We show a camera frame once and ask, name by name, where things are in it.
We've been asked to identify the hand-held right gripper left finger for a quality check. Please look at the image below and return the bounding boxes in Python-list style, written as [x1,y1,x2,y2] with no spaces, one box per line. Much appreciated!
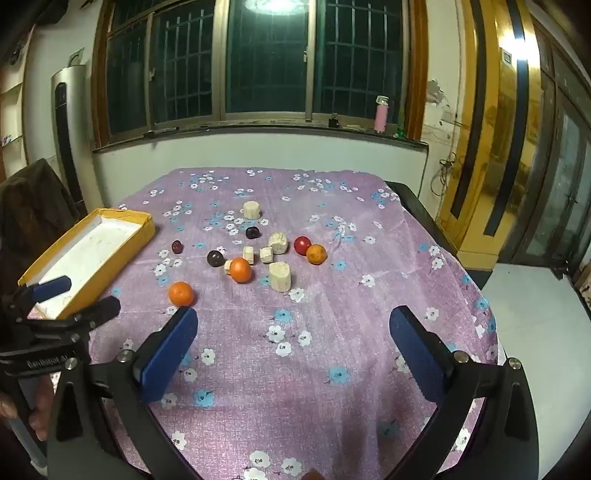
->
[46,305,199,480]

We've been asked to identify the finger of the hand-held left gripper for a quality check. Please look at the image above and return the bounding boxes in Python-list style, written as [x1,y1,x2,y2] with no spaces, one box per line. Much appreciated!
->
[18,296,122,342]
[2,275,72,319]

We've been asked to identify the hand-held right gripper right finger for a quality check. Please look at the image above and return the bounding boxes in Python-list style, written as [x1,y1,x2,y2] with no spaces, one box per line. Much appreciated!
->
[389,305,540,480]

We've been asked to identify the yellow-rimmed white foam box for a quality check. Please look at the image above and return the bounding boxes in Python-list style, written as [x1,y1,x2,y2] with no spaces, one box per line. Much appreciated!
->
[17,208,156,320]

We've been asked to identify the person's left hand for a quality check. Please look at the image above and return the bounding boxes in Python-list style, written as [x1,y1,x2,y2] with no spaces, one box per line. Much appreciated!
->
[27,378,52,443]

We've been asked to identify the dark brown fleece coat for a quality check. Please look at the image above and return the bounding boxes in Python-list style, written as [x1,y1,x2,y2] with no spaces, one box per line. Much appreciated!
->
[0,158,88,296]

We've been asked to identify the purple floral tablecloth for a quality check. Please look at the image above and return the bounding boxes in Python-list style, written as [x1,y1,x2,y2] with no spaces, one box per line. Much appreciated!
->
[28,167,502,480]

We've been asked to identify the black table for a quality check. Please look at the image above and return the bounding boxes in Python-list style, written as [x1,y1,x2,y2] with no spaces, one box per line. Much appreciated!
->
[385,181,509,361]

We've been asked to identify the silver tower air conditioner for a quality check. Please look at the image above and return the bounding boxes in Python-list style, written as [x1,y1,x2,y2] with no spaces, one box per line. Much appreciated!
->
[50,65,105,217]

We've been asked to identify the pink water bottle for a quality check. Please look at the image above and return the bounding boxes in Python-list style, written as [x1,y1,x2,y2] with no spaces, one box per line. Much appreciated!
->
[374,95,390,134]

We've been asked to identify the wall shelf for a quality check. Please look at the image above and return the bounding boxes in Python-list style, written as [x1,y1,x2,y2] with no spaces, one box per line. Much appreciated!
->
[0,28,34,185]

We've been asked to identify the tangled wall cables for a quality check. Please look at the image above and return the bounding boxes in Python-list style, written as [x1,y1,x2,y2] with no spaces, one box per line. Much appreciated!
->
[431,152,462,199]

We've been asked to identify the barred window with wooden frame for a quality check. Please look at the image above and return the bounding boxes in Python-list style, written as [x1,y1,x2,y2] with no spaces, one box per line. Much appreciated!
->
[92,0,428,148]

